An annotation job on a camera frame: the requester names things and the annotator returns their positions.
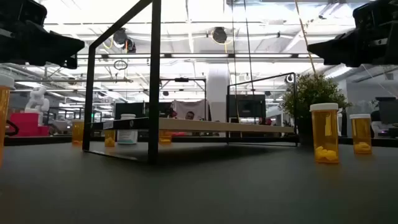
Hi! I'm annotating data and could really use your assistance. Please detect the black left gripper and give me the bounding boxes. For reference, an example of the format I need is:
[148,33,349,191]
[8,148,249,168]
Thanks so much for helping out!
[0,18,85,69]

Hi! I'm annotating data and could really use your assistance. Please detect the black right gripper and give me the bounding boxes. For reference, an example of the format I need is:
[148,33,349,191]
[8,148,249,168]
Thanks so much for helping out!
[307,18,398,68]

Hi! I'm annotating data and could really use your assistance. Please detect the small amber pill bottle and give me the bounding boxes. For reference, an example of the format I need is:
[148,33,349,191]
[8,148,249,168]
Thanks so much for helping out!
[310,103,340,164]
[104,129,116,147]
[349,113,373,155]

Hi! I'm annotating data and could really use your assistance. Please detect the large amber pill bottle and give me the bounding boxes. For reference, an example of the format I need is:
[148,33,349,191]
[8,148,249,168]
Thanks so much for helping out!
[158,129,173,146]
[72,119,85,146]

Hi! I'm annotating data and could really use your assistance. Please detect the small white cap front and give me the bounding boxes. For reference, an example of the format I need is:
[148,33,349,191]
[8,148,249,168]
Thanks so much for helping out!
[0,73,16,167]

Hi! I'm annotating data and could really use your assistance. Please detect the white bottle blue label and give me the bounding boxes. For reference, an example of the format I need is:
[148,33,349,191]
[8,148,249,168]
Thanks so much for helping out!
[117,113,139,145]

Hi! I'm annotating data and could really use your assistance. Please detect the green plant in black pot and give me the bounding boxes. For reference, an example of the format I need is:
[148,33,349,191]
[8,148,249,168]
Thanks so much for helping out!
[279,73,353,146]

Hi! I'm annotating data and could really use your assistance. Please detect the white robot figure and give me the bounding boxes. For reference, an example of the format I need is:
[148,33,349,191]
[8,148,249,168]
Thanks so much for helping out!
[24,86,50,114]

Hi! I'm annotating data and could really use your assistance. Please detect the dark monitor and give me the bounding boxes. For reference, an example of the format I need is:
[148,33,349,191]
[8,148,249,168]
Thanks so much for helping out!
[375,96,398,125]

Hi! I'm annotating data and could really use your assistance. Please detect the red storage boxes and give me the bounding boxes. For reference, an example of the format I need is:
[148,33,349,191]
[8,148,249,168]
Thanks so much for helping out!
[9,112,50,138]

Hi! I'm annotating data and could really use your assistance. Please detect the dark wide screen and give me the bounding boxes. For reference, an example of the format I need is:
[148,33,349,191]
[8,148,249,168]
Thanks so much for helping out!
[114,101,172,121]

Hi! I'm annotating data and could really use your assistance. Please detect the white hanging cloth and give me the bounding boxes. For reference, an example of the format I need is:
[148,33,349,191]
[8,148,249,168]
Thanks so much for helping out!
[170,100,210,121]

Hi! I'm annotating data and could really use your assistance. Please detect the yellow cable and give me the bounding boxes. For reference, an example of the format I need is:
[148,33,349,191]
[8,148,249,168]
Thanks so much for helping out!
[294,0,317,75]

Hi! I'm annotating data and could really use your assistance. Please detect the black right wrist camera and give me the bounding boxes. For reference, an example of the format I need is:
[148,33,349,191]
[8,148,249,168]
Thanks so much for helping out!
[353,0,379,30]

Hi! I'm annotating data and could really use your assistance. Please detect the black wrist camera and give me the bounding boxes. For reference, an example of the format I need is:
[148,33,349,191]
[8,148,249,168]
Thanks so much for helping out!
[353,0,379,30]
[17,0,48,27]

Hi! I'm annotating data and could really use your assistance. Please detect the black hanging cable loop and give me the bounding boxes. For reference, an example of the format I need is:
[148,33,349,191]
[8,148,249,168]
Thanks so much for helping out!
[113,59,129,71]

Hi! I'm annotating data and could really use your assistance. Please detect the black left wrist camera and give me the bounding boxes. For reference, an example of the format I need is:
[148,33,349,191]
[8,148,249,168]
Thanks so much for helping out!
[17,0,48,27]

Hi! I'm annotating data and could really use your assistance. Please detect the black ceiling cable reel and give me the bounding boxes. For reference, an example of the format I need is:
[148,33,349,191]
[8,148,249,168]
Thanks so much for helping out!
[112,27,137,54]
[211,26,228,44]

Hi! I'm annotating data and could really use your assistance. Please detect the black cable with coil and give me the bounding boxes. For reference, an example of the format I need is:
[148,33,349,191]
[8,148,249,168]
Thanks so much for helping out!
[244,0,255,96]

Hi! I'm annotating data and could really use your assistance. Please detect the thin black hanging cable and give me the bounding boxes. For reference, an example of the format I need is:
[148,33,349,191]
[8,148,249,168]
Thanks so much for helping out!
[231,0,239,124]

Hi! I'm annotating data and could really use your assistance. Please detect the wooden shelf black metal frame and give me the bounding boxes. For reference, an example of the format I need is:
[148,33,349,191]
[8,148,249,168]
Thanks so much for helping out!
[82,0,299,165]

